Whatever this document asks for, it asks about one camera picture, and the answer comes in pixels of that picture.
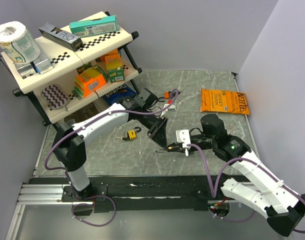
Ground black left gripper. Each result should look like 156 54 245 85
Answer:
139 108 169 151

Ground brass padlock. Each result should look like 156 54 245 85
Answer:
155 148 168 153

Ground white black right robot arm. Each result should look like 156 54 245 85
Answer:
166 114 305 237

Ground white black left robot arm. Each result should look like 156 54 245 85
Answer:
53 89 168 201

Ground yellow padlock with keys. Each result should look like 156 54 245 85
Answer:
119 126 142 142

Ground orange padlock with keys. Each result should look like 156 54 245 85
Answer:
157 91 181 104

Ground orange Kettle chip bag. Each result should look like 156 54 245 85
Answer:
200 88 250 116

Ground blue Doritos chip bag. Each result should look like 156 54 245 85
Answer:
102 84 137 106

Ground brown cardboard box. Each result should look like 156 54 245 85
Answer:
63 102 101 126

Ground upright orange green box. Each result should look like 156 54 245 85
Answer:
105 53 125 83

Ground orange green sponge pack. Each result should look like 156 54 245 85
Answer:
74 65 107 98

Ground cream three-tier shelf rack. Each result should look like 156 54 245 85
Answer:
0 10 143 127

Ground teal toothpaste box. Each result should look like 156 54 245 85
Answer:
69 15 119 38

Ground dark grey long box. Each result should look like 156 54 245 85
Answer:
39 22 84 52

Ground silver blue small box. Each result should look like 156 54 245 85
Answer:
32 54 54 75

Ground toilet paper roll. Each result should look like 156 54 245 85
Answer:
0 21 41 65

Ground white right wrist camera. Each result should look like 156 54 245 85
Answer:
175 129 191 156

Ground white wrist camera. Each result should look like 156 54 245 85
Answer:
162 100 177 114
175 129 191 156

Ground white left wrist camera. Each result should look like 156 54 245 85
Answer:
162 100 177 114

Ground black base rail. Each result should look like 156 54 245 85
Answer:
28 174 243 213

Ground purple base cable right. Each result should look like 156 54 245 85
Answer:
209 207 256 224

